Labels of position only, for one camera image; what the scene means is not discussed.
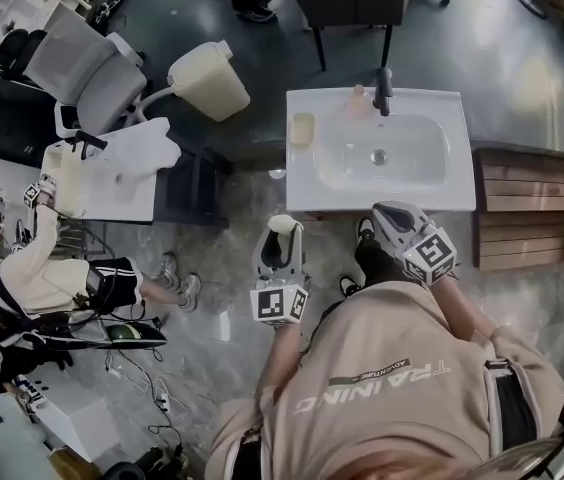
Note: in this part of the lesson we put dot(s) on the white ceramic sink basin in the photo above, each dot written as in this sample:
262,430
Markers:
307,183

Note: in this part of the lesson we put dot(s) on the person's beige sweatshirt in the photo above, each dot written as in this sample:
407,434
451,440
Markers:
387,398

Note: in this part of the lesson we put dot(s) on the small cream plastic tray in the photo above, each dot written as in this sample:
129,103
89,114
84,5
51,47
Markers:
303,129

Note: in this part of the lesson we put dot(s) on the black sink faucet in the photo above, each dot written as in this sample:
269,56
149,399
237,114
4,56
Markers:
383,93

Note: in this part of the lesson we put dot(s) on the white power strip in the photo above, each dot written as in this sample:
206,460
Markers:
162,399

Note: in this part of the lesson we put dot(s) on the beige trash bin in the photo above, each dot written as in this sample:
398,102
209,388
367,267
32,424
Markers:
207,85

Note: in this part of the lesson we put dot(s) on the white sink with bucket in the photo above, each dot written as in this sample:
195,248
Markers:
127,203

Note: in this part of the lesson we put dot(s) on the white plastic sheet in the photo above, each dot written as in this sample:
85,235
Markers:
147,143

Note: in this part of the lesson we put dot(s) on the black sink stand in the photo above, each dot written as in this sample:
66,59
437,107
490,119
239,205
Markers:
187,193

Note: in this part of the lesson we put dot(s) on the wooden slatted bench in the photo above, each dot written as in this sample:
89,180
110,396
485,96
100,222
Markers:
532,218

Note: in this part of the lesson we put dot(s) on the person's black trousers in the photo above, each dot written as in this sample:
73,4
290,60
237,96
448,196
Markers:
379,263

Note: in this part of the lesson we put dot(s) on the person's right forearm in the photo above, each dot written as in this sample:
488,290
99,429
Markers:
462,308

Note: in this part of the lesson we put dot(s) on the person's left forearm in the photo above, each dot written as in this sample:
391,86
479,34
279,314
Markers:
284,358

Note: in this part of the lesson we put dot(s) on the person's shoe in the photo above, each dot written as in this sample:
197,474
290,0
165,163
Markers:
348,285
364,228

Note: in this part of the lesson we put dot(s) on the person's left shoe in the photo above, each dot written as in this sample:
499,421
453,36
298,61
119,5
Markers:
348,285

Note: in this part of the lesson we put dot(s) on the grey office chair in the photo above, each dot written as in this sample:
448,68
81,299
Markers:
87,68

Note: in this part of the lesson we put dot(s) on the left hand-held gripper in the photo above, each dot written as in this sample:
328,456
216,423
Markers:
269,305

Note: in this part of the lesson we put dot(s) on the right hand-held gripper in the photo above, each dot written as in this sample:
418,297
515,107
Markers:
432,255

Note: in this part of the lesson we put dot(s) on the person's right shoe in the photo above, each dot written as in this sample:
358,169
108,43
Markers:
364,228

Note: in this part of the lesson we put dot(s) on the black storage box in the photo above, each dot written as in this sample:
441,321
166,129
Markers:
7,118

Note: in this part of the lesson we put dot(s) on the pink bottle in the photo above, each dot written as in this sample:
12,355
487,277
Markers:
357,103

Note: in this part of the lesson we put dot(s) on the black and green helmet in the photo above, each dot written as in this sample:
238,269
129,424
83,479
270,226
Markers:
127,333

